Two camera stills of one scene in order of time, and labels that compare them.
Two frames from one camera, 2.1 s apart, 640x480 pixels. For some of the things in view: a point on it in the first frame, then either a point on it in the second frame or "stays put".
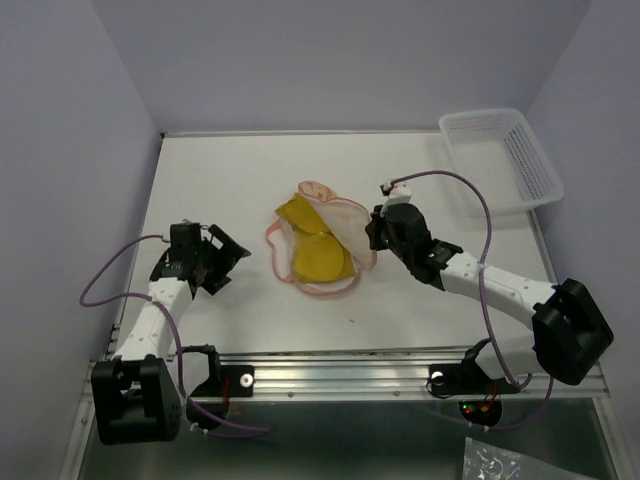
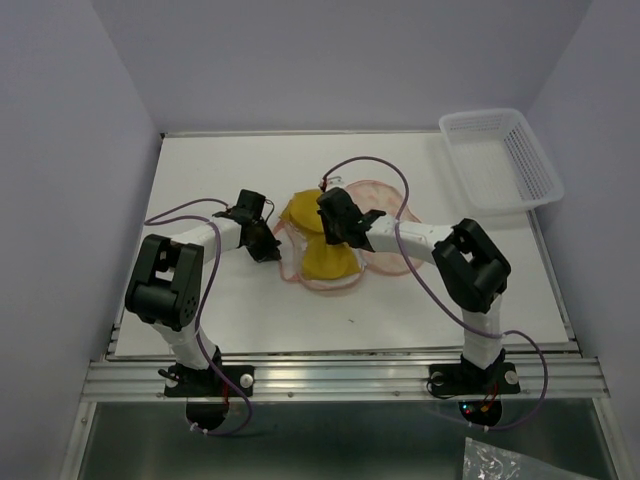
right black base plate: (466, 378) stays put
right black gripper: (372, 225) to (330, 237)
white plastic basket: (498, 151) stays put
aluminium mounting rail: (356, 378) stays put
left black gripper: (228, 255) to (269, 251)
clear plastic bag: (484, 462) stays put
